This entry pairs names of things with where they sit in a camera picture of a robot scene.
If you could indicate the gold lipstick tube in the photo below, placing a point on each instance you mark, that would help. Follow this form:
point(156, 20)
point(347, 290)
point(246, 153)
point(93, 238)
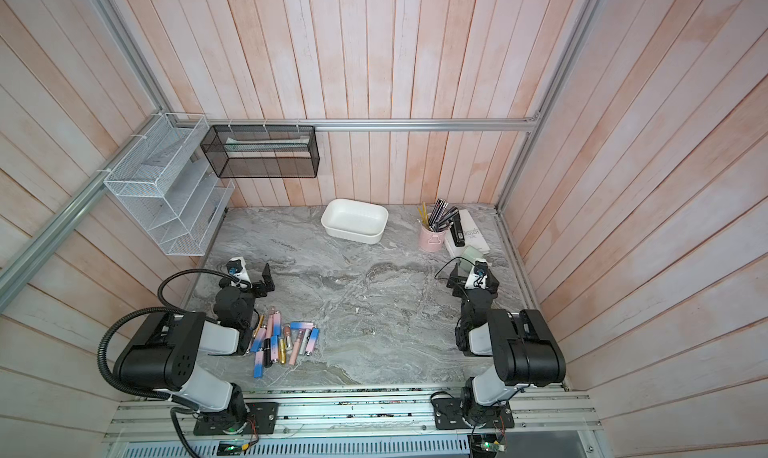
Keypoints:
point(282, 350)

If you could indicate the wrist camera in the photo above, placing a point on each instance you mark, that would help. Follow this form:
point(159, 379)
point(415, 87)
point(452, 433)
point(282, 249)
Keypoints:
point(479, 272)
point(236, 267)

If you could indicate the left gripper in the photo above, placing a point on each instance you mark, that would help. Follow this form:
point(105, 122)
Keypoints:
point(267, 277)

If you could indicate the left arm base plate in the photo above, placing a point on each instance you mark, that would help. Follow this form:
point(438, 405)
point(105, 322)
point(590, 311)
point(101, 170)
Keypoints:
point(257, 418)

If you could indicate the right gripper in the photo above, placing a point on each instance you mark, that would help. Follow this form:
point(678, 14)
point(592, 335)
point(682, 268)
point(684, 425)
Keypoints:
point(494, 289)

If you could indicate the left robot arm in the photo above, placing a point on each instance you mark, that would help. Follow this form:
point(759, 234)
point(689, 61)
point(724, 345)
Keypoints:
point(152, 353)

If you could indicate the pink pen cup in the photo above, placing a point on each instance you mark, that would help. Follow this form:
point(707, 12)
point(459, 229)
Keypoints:
point(431, 241)

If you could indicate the pink blue lipstick tall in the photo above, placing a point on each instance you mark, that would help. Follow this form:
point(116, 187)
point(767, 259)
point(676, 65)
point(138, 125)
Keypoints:
point(274, 349)

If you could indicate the black stapler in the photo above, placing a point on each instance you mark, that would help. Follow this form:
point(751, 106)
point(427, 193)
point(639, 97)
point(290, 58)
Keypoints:
point(457, 231)

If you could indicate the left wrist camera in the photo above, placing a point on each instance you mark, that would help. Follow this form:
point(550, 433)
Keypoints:
point(236, 267)

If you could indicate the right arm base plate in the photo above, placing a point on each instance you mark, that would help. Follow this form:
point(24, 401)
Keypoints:
point(455, 413)

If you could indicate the white book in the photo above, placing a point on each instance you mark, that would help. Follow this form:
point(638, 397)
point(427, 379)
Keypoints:
point(472, 237)

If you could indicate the green pencil sharpener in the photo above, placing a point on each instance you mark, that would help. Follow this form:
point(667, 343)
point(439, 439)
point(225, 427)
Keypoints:
point(470, 256)

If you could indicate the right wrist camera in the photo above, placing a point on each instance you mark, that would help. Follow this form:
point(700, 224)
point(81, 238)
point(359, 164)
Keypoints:
point(479, 272)

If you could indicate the white storage box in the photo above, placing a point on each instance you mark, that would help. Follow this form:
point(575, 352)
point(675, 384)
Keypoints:
point(355, 221)

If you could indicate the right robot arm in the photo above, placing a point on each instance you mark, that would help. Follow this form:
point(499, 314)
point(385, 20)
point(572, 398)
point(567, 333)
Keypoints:
point(522, 347)

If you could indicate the pink bear lip gloss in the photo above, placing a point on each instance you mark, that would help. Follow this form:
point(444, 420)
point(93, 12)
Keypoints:
point(296, 348)

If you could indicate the white wire shelf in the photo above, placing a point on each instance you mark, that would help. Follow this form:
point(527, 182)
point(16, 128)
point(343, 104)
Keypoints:
point(168, 186)

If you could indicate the black mesh basket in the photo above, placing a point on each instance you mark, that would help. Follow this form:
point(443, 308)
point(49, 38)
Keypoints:
point(262, 151)

